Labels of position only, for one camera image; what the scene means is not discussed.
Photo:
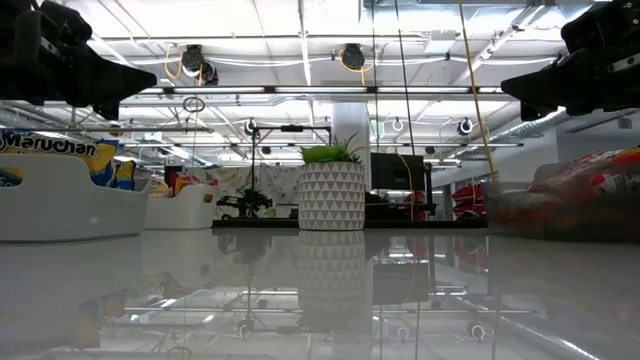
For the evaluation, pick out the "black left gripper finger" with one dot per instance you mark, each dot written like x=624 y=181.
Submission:
x=110 y=80
x=107 y=110

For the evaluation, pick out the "small black ceiling reel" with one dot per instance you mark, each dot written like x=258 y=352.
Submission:
x=250 y=126
x=465 y=126
x=210 y=74

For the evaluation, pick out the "grey plastic bin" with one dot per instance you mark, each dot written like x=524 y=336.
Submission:
x=510 y=210

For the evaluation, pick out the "red background object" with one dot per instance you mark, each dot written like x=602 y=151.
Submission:
x=462 y=192

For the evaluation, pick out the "white bin with cutaway side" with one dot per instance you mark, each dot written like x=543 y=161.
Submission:
x=65 y=210

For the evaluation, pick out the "long ceiling light strip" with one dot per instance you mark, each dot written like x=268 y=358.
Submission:
x=320 y=90
x=225 y=145

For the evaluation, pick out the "black computer monitor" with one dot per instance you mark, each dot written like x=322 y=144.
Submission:
x=397 y=172

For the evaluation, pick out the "light patterned backdrop cloth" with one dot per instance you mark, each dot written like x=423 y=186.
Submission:
x=275 y=177

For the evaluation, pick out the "white building column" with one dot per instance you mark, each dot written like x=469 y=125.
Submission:
x=350 y=120

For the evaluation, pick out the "green plant in triangle-patterned pot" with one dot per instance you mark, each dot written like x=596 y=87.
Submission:
x=332 y=195

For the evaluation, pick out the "silver ventilation duct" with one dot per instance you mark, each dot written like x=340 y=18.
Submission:
x=540 y=125

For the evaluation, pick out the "black background rig frame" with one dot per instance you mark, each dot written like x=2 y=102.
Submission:
x=291 y=128

